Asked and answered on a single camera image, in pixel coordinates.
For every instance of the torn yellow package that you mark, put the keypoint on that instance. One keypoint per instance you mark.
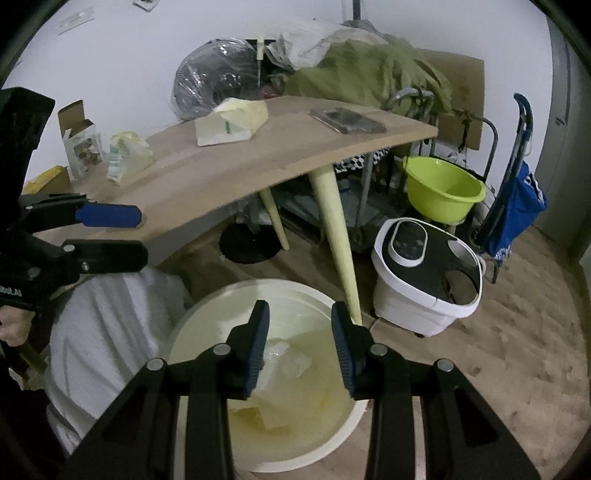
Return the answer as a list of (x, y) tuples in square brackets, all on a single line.
[(231, 122)]

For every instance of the person's white clothing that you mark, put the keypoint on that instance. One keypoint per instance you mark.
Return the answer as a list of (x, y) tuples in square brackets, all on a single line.
[(106, 332)]

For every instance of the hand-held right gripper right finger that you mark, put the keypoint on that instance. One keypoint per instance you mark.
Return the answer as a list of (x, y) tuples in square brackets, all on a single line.
[(344, 350)]

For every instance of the person's left hand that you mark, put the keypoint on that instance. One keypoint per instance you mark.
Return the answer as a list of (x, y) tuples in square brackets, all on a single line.
[(11, 327)]

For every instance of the fan wrapped in plastic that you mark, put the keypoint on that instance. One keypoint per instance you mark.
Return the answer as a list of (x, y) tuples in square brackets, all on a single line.
[(207, 74)]

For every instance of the white product box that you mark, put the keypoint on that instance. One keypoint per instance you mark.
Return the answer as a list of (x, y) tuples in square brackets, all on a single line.
[(83, 147)]

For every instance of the white plastic bag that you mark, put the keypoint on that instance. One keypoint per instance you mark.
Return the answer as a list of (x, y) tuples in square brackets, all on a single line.
[(300, 44)]

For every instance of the brown cardboard sheet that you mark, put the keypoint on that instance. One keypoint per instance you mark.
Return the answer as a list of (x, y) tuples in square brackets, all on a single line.
[(466, 78)]

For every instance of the pale yellow table leg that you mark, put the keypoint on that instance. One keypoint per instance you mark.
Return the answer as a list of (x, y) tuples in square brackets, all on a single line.
[(274, 217), (337, 244)]

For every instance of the grey panel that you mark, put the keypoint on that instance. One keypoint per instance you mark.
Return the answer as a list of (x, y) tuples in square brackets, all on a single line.
[(561, 138)]

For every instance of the yellow green printed bag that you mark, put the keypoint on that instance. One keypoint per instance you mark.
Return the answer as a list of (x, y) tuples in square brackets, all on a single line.
[(129, 157)]

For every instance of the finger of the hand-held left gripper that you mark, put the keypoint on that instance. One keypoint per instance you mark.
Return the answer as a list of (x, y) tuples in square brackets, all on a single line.
[(115, 256), (111, 216)]

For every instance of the green plastic basin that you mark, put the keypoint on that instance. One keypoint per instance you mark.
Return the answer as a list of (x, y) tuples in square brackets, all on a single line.
[(438, 203)]

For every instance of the green cloth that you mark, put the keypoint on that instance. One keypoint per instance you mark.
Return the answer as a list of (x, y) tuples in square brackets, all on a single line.
[(369, 69)]

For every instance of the white black foot bath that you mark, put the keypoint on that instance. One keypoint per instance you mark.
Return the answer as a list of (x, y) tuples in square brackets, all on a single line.
[(415, 295)]

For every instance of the blue shopping trolley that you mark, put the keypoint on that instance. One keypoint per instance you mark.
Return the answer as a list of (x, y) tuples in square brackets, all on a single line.
[(512, 217)]

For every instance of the black round base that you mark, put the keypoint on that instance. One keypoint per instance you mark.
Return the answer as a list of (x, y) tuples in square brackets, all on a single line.
[(247, 247)]

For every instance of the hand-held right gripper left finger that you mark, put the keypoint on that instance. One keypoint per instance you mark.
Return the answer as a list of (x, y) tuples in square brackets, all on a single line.
[(256, 350)]

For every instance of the black white checkered cloth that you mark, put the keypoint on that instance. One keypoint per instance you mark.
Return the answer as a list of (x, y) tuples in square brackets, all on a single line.
[(360, 161)]

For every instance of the pale yellow paper strip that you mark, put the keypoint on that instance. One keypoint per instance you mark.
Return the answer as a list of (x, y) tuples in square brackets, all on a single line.
[(261, 48)]

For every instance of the round wooden table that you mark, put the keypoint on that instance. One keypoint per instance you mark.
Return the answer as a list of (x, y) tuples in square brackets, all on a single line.
[(367, 189)]

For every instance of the white bucket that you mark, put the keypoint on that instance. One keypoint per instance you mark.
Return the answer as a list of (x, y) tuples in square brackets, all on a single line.
[(207, 304)]

